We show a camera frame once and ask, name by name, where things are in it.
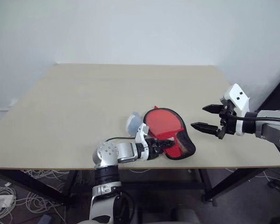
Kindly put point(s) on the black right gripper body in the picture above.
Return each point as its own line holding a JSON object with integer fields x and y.
{"x": 227, "y": 123}

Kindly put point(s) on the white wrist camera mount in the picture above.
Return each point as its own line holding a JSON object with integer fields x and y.
{"x": 133, "y": 123}
{"x": 240, "y": 98}

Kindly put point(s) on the grey rounded shape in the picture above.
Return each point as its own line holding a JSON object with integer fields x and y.
{"x": 189, "y": 216}

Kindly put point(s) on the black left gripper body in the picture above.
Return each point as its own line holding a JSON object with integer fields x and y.
{"x": 151, "y": 150}

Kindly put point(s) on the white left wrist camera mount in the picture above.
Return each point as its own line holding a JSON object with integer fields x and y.
{"x": 133, "y": 123}

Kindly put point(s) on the red black mesh paddle case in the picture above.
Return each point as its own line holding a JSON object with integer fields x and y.
{"x": 186, "y": 147}

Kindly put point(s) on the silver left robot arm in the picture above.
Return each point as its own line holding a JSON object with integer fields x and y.
{"x": 107, "y": 151}

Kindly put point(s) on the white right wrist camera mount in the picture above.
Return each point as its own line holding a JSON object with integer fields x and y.
{"x": 240, "y": 98}

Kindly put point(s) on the white power strip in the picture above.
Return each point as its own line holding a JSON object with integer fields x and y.
{"x": 0, "y": 202}

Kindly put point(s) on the black stand with orange mark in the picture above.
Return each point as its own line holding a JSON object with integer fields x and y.
{"x": 278, "y": 93}

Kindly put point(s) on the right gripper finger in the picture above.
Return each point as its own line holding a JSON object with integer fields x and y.
{"x": 212, "y": 108}
{"x": 204, "y": 127}

